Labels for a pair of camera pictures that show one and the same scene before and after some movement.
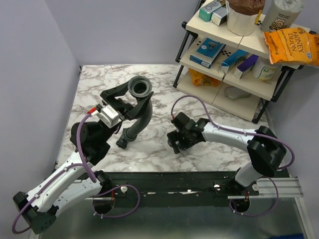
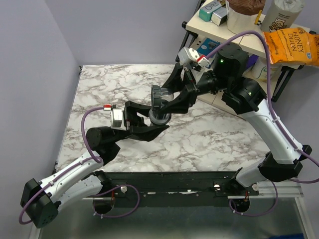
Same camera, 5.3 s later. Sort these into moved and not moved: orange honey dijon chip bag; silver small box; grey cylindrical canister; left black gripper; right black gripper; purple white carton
Moved: left black gripper; right black gripper
Not moved: purple white carton; orange honey dijon chip bag; grey cylindrical canister; silver small box
